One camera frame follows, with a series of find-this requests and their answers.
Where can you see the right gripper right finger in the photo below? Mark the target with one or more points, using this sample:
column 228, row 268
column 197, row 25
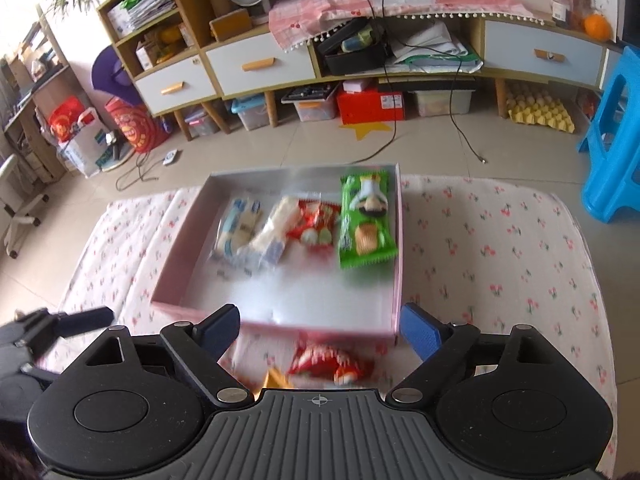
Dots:
column 443, row 349

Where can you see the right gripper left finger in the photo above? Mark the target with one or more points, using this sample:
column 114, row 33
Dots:
column 196, row 350

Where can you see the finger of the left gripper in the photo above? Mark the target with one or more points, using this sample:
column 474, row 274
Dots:
column 71, row 325

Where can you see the green cartoon snack packet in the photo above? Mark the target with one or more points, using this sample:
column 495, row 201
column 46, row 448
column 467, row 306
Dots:
column 365, row 236

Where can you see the red candy snack packet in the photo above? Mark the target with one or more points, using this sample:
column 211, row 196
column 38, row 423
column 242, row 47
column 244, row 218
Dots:
column 315, row 223

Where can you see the orange wafer bar packet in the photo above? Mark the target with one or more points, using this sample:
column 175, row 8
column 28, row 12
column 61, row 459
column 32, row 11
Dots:
column 275, row 379

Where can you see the cherry print pink blanket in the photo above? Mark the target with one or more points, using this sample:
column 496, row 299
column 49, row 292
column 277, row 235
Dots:
column 481, row 251

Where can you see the white clear bread packet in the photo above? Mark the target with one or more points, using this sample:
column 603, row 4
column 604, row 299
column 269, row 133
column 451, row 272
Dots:
column 268, row 245

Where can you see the grey office chair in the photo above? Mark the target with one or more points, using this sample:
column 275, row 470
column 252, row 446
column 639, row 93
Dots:
column 17, row 217

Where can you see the blue white clear snack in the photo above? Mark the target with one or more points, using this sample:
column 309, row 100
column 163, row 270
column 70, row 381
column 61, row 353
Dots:
column 237, row 226

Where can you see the pink shallow cardboard box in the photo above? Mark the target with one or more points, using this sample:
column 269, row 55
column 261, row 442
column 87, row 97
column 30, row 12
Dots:
column 306, row 292

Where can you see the white red shopping bag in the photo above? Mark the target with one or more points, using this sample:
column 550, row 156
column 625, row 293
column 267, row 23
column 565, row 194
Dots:
column 82, row 138

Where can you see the white remote on floor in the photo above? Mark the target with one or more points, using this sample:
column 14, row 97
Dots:
column 170, row 157

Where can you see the red round gift bag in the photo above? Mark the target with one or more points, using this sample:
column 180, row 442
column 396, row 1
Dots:
column 140, row 129

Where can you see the small pink lid bin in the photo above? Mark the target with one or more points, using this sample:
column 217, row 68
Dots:
column 200, row 123

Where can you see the yellow star floor sticker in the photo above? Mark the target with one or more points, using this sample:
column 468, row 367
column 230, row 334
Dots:
column 362, row 129

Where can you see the blue plastic stool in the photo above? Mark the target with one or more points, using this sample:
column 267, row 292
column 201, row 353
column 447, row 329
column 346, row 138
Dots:
column 612, row 142

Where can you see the clear storage bin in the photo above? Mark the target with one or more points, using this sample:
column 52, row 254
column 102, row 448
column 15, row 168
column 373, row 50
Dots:
column 432, row 103

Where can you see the blue lid storage bin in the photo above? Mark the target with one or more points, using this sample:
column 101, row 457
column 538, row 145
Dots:
column 252, row 111

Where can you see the wooden side shelf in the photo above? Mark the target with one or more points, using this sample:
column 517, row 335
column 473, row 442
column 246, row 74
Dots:
column 39, row 72

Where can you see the red cardboard box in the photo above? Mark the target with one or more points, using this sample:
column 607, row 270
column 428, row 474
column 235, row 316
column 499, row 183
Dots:
column 370, row 105

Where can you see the purple hat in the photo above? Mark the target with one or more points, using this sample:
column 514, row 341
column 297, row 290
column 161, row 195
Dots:
column 108, row 75

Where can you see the yellow egg tray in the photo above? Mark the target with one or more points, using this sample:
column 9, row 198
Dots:
column 539, row 109

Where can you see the left white drawer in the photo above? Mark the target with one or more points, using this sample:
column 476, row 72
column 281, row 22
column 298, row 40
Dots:
column 176, row 86

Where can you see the white drawer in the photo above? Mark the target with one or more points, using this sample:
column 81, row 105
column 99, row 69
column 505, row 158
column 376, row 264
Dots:
column 176, row 86
column 256, row 63

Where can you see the bin with black tray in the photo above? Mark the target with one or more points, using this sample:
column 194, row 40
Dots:
column 313, row 102

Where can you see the middle white drawer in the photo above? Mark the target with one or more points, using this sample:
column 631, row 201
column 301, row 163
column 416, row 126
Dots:
column 256, row 63

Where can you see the stack of papers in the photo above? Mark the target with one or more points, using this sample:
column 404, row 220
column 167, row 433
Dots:
column 429, row 47

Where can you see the black open case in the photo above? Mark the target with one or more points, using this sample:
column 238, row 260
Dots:
column 359, row 46

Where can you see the light blue drawer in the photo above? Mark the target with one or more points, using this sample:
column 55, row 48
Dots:
column 541, row 52

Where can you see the wooden tv cabinet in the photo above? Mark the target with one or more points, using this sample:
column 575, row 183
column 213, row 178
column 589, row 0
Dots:
column 171, row 51

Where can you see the brown cardboard box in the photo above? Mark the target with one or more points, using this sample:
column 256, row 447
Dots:
column 230, row 25

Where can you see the pink cherry cloth cover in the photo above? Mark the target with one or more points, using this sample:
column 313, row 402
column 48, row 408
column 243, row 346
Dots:
column 293, row 23

